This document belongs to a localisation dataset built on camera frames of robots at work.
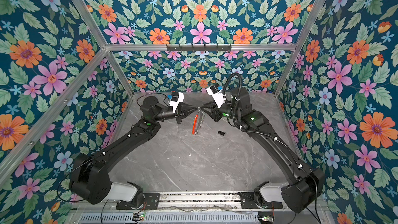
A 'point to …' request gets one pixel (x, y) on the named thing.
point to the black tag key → (221, 132)
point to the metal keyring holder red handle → (198, 122)
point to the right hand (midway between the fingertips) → (204, 104)
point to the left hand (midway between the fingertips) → (197, 105)
